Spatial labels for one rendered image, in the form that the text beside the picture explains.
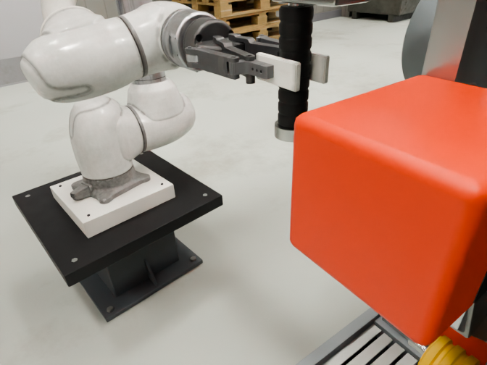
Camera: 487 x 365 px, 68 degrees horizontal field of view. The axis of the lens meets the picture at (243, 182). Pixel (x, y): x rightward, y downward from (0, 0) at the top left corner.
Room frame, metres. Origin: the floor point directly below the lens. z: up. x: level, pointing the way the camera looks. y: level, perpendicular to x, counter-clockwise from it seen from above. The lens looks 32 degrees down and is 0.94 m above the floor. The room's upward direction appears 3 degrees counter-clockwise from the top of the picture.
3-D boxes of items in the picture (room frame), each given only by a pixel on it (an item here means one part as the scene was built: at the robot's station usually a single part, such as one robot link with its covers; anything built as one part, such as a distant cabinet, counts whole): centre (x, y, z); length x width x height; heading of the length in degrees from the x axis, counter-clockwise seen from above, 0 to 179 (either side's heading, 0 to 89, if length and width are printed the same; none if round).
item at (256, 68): (0.42, -0.01, 0.83); 0.05 x 0.03 x 0.01; 33
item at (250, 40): (0.50, -0.03, 0.83); 0.11 x 0.01 x 0.04; 45
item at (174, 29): (0.61, 0.07, 0.83); 0.09 x 0.06 x 0.09; 124
